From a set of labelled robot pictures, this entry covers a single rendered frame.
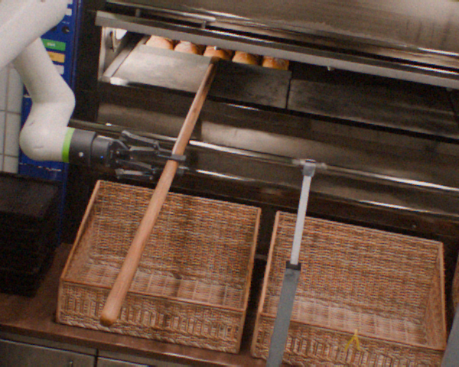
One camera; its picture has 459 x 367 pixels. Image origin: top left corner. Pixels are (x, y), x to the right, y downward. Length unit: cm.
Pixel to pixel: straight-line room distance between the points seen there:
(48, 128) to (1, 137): 76
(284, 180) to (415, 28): 63
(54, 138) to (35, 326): 65
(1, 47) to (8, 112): 112
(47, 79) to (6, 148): 79
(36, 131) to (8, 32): 44
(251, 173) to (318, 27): 53
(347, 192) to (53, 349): 105
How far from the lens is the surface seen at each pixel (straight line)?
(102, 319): 179
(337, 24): 296
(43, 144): 250
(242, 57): 344
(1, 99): 321
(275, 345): 271
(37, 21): 216
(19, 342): 292
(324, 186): 311
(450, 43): 299
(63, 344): 289
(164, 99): 308
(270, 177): 311
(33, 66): 246
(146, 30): 287
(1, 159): 329
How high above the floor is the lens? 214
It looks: 23 degrees down
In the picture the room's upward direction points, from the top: 10 degrees clockwise
